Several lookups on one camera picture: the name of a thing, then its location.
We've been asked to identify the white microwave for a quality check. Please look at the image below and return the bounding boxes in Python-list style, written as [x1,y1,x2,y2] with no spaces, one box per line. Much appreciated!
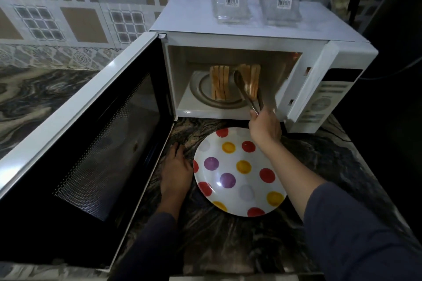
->
[0,0,379,271]

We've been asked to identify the metal tongs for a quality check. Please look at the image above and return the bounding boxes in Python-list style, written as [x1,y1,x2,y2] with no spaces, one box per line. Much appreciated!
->
[233,70,265,117]

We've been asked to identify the person's right hand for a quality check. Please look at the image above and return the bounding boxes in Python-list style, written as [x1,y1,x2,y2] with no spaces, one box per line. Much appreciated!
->
[248,108,283,150]

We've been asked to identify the person's left forearm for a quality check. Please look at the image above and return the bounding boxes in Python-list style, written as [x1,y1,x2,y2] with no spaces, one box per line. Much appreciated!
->
[109,197,189,281]

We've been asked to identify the person's left hand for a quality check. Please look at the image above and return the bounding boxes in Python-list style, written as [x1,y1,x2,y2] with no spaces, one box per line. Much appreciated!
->
[160,141,194,208]

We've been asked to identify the silver refrigerator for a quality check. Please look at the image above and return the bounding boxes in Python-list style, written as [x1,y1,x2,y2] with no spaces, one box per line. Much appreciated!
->
[342,0,422,245]

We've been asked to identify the grey power cable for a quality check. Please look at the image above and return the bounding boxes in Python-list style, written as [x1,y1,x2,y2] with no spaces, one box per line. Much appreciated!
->
[356,0,422,81]

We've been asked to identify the polka dot plate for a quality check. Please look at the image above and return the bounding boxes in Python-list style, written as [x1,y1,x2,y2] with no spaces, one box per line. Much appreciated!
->
[193,127,288,218]

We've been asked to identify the person's right forearm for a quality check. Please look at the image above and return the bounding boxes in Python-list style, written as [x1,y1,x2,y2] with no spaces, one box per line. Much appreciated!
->
[263,140,422,281]

